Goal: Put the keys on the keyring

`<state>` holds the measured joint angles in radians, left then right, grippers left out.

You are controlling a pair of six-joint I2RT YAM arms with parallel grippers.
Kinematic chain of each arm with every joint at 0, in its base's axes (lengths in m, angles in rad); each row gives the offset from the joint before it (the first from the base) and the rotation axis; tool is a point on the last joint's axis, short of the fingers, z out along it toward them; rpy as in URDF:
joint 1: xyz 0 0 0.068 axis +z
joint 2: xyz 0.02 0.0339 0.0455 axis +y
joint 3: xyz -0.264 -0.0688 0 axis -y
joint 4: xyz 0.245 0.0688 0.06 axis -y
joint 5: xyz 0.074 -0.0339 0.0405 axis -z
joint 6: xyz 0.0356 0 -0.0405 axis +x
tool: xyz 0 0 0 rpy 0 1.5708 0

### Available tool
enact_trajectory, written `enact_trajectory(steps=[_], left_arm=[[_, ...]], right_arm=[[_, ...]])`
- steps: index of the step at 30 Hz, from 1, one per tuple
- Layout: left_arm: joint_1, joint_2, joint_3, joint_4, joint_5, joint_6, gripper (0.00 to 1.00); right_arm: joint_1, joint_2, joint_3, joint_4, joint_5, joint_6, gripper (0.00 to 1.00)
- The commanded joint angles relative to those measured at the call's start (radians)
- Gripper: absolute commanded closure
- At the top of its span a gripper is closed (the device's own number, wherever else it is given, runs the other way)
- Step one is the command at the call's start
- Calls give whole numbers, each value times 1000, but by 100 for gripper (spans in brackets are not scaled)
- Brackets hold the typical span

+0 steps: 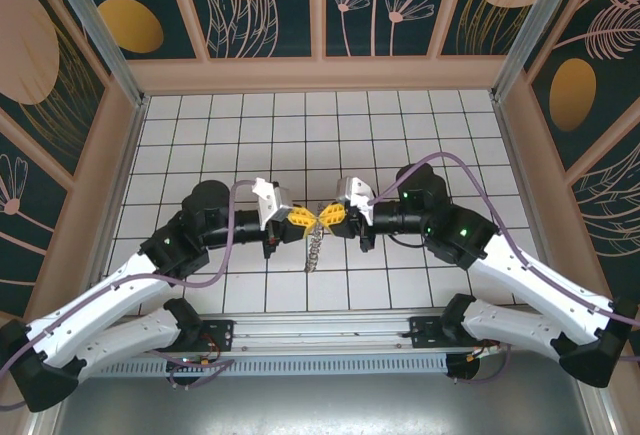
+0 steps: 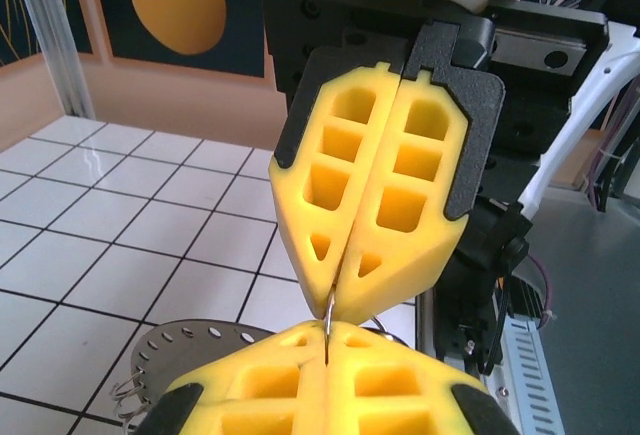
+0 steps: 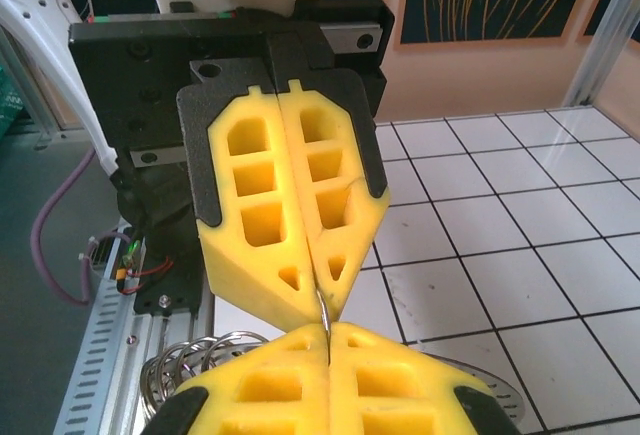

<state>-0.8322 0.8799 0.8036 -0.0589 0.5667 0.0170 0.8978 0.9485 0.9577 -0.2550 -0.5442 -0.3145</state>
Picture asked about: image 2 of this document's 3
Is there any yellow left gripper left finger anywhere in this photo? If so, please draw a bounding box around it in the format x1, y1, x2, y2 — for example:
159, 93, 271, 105
137, 319, 329, 435

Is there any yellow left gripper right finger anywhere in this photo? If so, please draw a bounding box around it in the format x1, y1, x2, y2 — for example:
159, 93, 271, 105
324, 322, 519, 435

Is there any small silver keyring cluster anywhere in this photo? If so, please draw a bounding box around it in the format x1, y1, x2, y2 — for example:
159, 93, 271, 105
109, 372, 152, 422

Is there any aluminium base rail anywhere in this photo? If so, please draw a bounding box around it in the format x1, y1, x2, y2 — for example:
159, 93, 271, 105
414, 294, 437, 356

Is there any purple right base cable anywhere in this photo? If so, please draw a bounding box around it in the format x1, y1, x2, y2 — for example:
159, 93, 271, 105
524, 249, 557, 327

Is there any white slotted cable tray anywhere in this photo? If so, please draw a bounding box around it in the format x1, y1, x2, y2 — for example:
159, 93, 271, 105
482, 314, 567, 435

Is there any thin purple cable bundle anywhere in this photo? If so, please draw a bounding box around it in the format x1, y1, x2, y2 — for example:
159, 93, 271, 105
588, 119, 627, 212

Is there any aluminium corner post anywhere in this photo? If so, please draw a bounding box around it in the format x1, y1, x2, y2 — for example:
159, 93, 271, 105
9, 0, 96, 120

